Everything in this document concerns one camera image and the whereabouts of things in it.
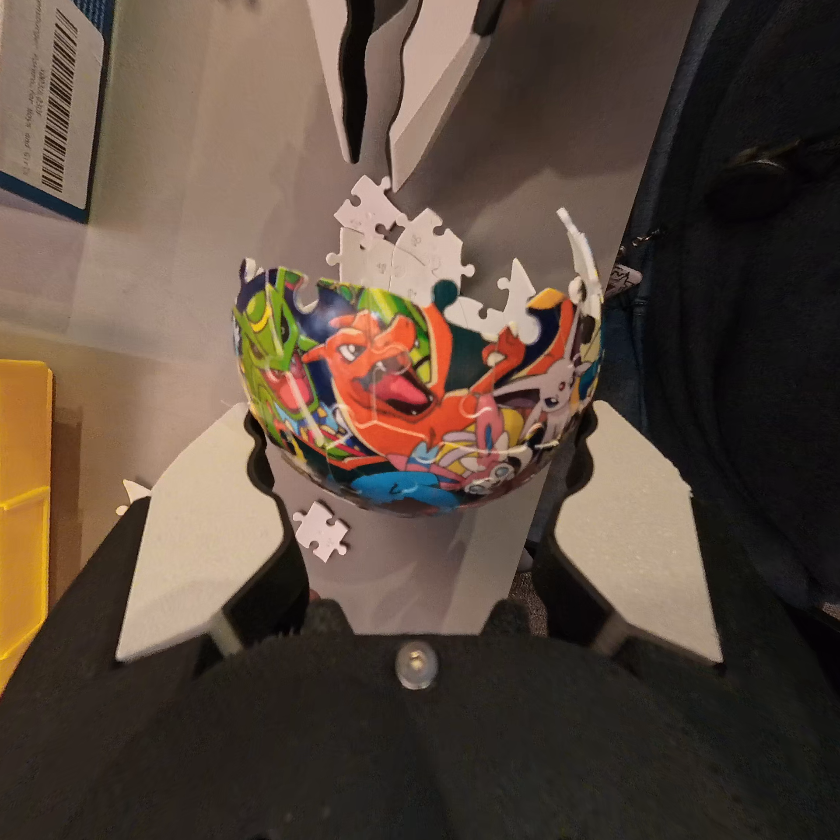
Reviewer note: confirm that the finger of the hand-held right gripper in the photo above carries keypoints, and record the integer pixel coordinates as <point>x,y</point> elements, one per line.
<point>331,52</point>
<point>439,72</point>

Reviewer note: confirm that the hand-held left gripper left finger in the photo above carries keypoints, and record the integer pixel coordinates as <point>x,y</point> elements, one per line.
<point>197,558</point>

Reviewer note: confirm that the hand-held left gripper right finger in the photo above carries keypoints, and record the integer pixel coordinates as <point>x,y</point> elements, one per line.
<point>636,544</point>

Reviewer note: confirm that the single white puzzle piece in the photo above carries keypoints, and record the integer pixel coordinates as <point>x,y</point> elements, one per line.
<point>134,492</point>
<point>321,531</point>
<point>367,207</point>

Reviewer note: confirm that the colourful puzzle ball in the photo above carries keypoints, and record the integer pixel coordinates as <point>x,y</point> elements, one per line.
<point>394,394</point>

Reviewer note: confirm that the blue puzzle box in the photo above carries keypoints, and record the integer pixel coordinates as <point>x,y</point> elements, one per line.
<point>39,98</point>

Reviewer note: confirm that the yellow plastic tray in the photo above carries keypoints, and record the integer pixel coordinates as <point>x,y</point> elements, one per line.
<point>23,525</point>

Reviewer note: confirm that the white printed key tag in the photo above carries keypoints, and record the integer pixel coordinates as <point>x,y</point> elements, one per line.
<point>623,279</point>

